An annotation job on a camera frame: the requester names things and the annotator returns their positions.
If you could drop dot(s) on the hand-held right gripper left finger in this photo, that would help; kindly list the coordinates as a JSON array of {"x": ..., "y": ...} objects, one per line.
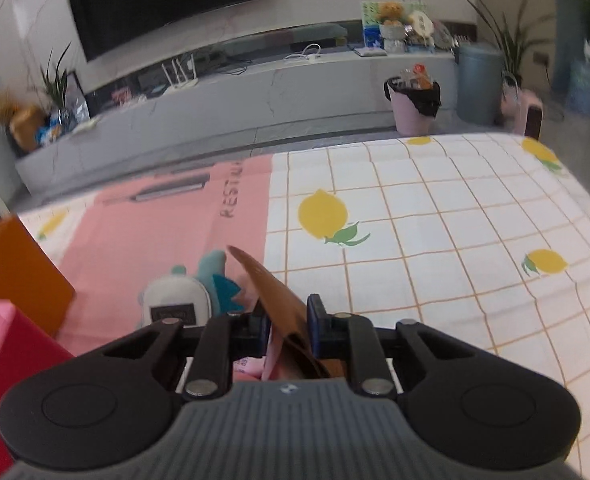
[{"x": 250, "y": 335}]

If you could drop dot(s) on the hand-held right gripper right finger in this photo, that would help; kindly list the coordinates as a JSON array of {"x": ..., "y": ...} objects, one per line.
[{"x": 317, "y": 325}]

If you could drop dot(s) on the pink plush toy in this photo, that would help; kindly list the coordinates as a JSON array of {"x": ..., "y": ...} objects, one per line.
[{"x": 275, "y": 360}]

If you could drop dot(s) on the orange cardboard box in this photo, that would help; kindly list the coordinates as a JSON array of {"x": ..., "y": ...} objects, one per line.
[{"x": 15, "y": 270}]

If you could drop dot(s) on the white teal dinosaur plush bag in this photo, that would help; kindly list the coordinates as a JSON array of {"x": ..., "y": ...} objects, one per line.
[{"x": 175, "y": 300}]

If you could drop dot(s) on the pink printed mat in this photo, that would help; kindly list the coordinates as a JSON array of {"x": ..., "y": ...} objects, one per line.
[{"x": 165, "y": 230}]

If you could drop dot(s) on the lemon-print checked sheet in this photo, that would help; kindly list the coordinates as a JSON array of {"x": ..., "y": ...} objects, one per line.
[{"x": 425, "y": 210}]

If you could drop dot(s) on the grey marble television console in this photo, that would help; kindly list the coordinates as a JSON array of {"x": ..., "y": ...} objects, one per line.
[{"x": 225, "y": 110}]

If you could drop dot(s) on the pink trash bin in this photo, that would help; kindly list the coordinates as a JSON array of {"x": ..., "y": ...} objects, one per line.
[{"x": 412, "y": 110}]

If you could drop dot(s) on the pink cardboard box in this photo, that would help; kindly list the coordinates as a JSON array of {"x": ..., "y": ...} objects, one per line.
[{"x": 5, "y": 360}]

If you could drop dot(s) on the white router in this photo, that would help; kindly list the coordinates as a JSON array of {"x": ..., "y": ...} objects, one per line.
[{"x": 181, "y": 82}]

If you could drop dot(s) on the yellow-green paper sheet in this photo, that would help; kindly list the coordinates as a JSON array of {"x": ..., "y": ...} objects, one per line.
[{"x": 87, "y": 124}]

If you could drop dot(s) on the pink card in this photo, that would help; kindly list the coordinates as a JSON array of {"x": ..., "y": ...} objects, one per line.
[{"x": 122, "y": 95}]

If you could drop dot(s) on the glass jar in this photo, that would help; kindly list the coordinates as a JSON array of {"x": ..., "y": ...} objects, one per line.
[{"x": 66, "y": 121}]

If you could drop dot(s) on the blue snack packets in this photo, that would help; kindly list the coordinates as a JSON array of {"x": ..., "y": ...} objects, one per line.
[{"x": 49, "y": 130}]

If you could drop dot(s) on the grey-blue lidded bin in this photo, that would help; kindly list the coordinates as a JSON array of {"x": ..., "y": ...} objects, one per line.
[{"x": 479, "y": 85}]

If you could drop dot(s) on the white plastic package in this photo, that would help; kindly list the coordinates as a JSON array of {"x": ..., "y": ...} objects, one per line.
[{"x": 77, "y": 97}]

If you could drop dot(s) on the golden vase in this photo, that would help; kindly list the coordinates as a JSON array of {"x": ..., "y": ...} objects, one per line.
[{"x": 26, "y": 130}]

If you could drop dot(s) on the round white fan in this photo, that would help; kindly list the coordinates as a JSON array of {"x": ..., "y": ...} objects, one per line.
[{"x": 420, "y": 24}]

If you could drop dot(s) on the brown teddy bear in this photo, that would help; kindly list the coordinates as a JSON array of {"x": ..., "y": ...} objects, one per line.
[{"x": 391, "y": 12}]

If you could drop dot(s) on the green leafy plant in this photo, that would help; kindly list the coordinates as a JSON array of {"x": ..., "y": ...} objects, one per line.
[{"x": 55, "y": 80}]

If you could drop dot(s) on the dried flower bunch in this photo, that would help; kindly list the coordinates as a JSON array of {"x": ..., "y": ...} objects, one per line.
[{"x": 0, "y": 107}]

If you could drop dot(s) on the tall green potted plant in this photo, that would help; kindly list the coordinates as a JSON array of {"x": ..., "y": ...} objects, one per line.
[{"x": 512, "y": 45}]

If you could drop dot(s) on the black television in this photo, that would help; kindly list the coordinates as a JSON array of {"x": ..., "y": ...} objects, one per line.
[{"x": 165, "y": 0}]

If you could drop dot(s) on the blue water jug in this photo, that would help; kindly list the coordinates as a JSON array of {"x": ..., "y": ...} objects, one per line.
[{"x": 584, "y": 85}]

